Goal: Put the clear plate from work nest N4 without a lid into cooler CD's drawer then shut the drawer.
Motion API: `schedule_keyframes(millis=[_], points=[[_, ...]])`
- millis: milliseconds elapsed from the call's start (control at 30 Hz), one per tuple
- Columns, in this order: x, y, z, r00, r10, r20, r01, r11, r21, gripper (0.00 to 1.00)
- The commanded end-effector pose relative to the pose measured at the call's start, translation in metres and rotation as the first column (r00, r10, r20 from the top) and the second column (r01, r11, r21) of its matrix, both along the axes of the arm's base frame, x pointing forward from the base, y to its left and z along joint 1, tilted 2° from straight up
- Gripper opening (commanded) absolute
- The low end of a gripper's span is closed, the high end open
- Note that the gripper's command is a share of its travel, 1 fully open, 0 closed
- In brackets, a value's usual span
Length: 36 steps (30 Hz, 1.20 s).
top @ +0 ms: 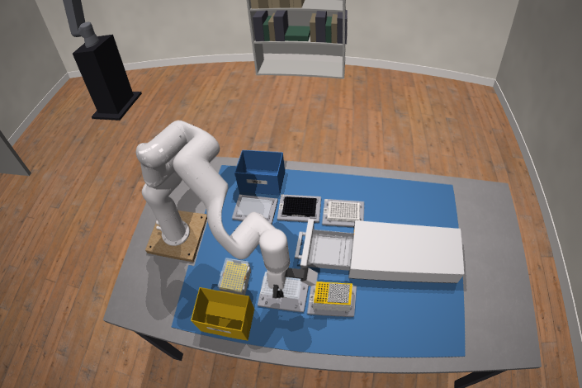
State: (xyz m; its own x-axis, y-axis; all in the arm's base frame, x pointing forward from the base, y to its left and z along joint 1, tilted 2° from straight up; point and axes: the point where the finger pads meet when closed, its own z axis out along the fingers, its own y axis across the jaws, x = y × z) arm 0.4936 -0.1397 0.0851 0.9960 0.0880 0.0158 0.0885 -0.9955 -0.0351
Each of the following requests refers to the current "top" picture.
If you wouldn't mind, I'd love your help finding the blue bench mat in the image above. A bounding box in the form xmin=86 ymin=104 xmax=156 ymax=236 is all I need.
xmin=172 ymin=165 xmax=465 ymax=357

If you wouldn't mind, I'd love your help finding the dark blue open-top bin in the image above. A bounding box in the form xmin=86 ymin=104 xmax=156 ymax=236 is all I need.
xmin=234 ymin=150 xmax=285 ymax=196

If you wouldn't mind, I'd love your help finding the yellow open-top bin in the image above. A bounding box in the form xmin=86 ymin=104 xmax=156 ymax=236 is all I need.
xmin=191 ymin=287 xmax=254 ymax=341

